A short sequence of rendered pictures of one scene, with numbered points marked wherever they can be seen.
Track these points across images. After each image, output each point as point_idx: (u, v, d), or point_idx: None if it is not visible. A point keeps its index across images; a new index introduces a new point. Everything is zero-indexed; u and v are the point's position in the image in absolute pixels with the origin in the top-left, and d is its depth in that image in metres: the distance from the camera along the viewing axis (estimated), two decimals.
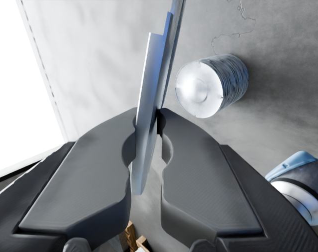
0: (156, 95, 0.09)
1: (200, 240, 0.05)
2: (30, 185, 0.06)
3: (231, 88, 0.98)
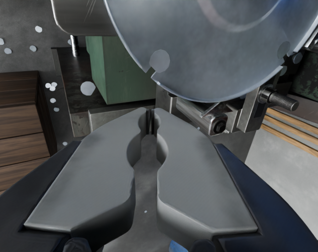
0: (264, 76, 0.28)
1: (200, 240, 0.05)
2: (36, 183, 0.07)
3: None
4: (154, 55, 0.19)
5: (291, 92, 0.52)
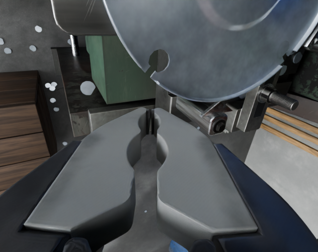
0: None
1: (200, 240, 0.05)
2: (36, 183, 0.07)
3: None
4: None
5: (290, 91, 0.52)
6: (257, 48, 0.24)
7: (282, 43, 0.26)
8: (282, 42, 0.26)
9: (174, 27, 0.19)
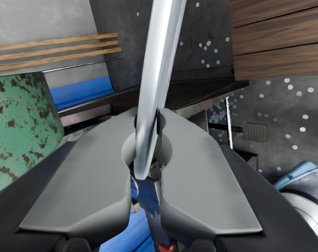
0: (147, 172, 0.22)
1: (200, 240, 0.05)
2: (31, 185, 0.06)
3: None
4: None
5: (97, 116, 1.06)
6: None
7: None
8: None
9: None
